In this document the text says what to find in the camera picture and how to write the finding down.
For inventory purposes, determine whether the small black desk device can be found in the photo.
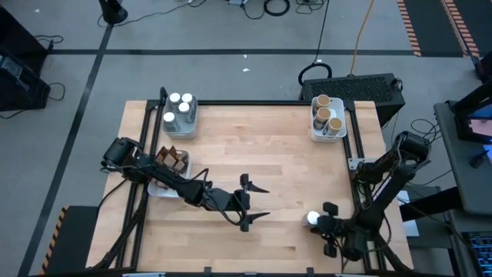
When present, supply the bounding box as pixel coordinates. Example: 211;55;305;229
468;149;490;169

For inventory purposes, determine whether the white plastic bin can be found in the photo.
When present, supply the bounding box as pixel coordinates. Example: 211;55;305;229
310;95;348;143
147;148;192;199
161;94;199;140

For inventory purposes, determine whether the black equipment case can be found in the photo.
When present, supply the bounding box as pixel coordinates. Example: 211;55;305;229
0;5;49;62
0;53;52;112

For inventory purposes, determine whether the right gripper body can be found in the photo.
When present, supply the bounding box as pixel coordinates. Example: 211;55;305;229
317;202;349;259

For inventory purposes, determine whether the black computer monitor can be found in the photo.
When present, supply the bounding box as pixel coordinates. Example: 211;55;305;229
453;82;492;145

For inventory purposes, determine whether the yellow cable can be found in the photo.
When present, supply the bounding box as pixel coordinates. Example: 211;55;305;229
348;0;376;76

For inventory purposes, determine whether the tan lid spice jar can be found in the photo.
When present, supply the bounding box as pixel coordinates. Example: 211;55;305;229
314;94;331;111
313;106;332;130
322;117;344;136

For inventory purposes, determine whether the backlit keyboard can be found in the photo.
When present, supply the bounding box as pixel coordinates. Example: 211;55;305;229
463;230;492;277

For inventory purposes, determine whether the black cable coil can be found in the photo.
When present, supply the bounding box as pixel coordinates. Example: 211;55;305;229
263;0;292;17
298;62;334;88

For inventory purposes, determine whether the black hanging cable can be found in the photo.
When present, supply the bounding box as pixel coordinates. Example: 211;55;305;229
311;0;331;65

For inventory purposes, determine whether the black hazard-striped mat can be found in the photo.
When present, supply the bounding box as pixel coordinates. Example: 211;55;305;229
40;205;100;276
397;0;481;58

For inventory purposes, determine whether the black floor stand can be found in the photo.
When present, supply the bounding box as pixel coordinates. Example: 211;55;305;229
98;0;129;26

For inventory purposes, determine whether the grey side table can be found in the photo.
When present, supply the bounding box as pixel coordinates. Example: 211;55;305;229
433;100;492;216

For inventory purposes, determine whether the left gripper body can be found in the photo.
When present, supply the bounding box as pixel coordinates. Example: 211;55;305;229
207;173;251;233

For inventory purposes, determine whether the black computer case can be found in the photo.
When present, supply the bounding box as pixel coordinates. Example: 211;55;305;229
298;72;407;128

